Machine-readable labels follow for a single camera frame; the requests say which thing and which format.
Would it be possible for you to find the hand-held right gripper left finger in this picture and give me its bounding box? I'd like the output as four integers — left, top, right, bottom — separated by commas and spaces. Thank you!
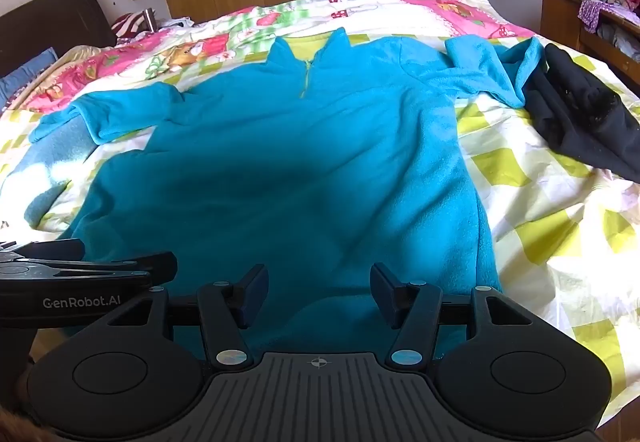
106, 264, 270, 369

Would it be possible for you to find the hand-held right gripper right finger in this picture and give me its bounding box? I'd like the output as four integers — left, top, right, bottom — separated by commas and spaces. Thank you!
370, 262, 534, 368

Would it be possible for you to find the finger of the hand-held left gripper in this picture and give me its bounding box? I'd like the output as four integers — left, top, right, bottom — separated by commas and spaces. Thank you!
0, 251, 179, 292
0, 238, 87, 264

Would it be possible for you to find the blue fleece sweater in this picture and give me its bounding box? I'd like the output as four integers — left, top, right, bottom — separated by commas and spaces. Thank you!
27, 27, 546, 358

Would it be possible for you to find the grey clothes pile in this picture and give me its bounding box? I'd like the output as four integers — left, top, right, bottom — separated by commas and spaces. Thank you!
597, 17, 640, 63

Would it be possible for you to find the person's brown fuzzy clothing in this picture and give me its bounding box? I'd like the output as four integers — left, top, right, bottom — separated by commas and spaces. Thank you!
0, 404, 53, 442

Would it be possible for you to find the blue pillow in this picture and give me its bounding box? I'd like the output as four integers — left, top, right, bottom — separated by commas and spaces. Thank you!
0, 47, 60, 110

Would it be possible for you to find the patterned patchwork quilt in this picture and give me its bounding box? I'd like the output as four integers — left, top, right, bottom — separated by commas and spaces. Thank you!
0, 0, 640, 428

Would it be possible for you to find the dark wooden headboard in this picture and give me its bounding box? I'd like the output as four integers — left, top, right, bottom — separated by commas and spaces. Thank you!
0, 0, 118, 78

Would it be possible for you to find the red white striped pillow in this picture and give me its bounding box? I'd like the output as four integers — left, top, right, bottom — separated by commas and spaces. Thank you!
110, 11, 156, 40

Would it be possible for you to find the black garment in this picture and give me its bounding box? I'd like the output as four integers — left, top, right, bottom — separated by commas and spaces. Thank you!
522, 43, 640, 183

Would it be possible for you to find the wooden desk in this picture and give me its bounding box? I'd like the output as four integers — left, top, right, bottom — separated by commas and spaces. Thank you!
540, 0, 640, 98

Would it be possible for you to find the purple cloth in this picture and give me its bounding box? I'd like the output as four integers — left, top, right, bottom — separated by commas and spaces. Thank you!
577, 0, 640, 34

